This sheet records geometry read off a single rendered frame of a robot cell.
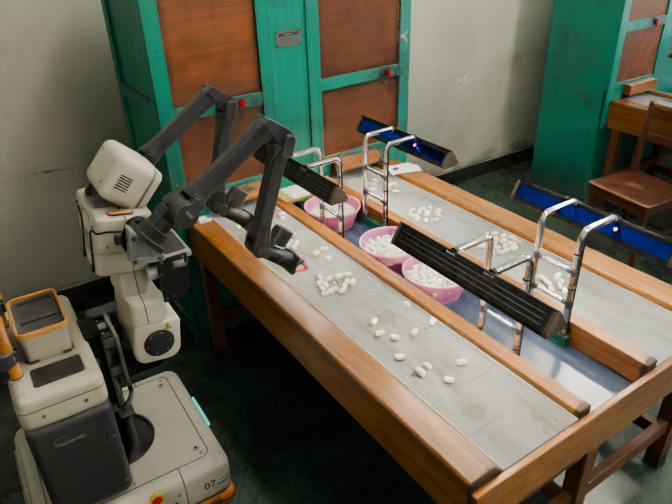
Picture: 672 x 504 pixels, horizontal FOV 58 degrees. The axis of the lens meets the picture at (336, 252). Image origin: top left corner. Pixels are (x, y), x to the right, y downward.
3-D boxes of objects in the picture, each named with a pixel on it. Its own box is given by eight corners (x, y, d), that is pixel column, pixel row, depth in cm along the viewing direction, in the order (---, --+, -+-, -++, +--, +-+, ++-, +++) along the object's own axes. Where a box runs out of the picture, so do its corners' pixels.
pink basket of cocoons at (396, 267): (402, 284, 243) (403, 263, 239) (347, 265, 257) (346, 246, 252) (433, 255, 262) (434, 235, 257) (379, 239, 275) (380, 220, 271)
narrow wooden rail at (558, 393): (573, 440, 174) (580, 412, 169) (268, 214, 305) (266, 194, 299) (585, 432, 177) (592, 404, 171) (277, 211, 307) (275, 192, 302)
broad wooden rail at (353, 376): (465, 534, 158) (470, 486, 149) (191, 253, 289) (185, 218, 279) (497, 510, 164) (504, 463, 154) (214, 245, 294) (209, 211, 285)
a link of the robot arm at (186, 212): (261, 100, 185) (278, 110, 178) (284, 130, 194) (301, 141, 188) (155, 204, 180) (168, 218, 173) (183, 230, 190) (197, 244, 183)
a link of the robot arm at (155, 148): (208, 73, 216) (218, 78, 209) (231, 101, 225) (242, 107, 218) (117, 161, 212) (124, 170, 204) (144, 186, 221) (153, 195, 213)
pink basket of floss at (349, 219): (354, 238, 277) (354, 219, 272) (298, 233, 283) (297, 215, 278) (365, 212, 299) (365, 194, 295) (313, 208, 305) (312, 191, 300)
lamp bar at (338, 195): (330, 206, 223) (330, 188, 219) (252, 157, 268) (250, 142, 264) (348, 201, 227) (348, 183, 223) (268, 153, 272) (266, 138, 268)
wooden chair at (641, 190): (574, 246, 399) (600, 110, 353) (620, 230, 415) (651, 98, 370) (630, 277, 365) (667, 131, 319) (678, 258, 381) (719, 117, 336)
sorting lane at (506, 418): (503, 475, 156) (504, 470, 155) (211, 220, 287) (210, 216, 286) (577, 424, 171) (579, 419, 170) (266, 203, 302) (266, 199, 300)
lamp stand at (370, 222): (385, 238, 276) (387, 144, 254) (359, 222, 291) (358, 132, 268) (417, 226, 285) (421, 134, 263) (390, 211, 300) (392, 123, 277)
